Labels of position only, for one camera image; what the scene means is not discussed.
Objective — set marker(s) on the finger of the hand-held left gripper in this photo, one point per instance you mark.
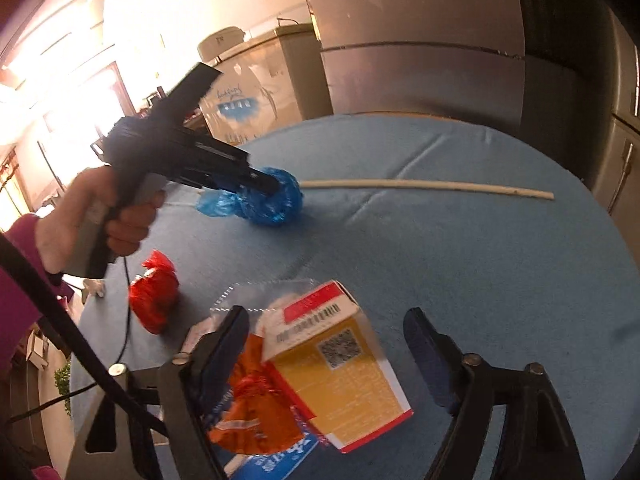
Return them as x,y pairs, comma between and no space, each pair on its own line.
260,182

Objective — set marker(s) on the red plastic bag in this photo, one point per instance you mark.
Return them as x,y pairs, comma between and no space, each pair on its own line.
152,300

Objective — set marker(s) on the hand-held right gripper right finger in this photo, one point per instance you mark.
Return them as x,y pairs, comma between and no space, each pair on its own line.
430,360

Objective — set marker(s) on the clear plastic container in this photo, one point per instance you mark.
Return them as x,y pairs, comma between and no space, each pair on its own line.
250,295

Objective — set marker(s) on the person's left forearm magenta sleeve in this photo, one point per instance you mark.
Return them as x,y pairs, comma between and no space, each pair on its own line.
15,320

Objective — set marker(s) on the dark grey refrigerator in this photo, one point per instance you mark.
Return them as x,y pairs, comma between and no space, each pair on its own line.
415,35

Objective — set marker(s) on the person's left hand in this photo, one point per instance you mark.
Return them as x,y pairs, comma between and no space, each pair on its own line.
60,225

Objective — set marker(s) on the blue toothpaste box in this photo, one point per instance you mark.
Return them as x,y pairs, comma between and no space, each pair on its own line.
280,465

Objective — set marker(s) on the blue plastic bag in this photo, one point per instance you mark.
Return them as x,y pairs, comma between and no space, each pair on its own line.
280,210

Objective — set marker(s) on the white chest freezer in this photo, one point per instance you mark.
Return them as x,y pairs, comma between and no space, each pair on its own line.
270,90

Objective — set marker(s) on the white appliance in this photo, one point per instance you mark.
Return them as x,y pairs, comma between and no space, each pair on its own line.
220,45

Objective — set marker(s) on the orange foil wrapper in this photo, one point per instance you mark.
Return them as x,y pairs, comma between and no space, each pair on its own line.
260,410

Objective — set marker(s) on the long wooden stick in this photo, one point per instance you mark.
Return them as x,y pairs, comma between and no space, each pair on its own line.
425,184

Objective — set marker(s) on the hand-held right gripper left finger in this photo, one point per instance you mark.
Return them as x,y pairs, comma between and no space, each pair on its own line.
220,360

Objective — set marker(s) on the yellow cardboard box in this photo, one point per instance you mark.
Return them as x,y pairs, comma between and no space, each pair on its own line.
340,385

